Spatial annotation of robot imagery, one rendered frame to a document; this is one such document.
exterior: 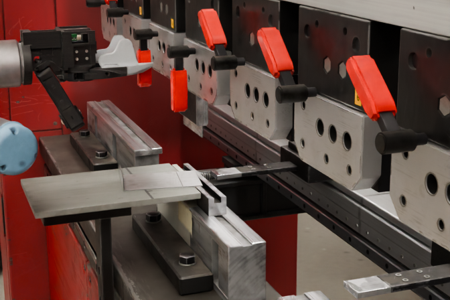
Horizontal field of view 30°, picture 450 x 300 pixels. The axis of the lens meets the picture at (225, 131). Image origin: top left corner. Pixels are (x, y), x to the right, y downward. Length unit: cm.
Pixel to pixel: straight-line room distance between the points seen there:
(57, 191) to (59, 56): 22
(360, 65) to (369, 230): 70
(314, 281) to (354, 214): 205
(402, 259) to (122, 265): 45
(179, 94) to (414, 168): 58
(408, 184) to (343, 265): 291
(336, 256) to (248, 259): 248
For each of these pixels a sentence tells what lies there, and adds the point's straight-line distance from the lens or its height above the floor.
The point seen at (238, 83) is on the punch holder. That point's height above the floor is 123.
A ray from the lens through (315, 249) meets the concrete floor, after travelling 377.
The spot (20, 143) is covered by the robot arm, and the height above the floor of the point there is 112.
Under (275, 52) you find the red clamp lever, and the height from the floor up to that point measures 129.
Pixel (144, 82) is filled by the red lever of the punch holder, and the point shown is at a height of 116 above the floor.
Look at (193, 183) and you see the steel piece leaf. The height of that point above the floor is 100.
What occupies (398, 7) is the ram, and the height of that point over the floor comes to 136.
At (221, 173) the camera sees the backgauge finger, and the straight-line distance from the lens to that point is 144.
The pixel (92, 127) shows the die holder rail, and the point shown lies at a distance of 215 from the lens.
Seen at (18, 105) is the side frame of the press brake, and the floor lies 96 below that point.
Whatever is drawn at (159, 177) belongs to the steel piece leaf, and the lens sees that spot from 143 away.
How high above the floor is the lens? 143
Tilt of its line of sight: 14 degrees down
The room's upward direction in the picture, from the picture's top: straight up
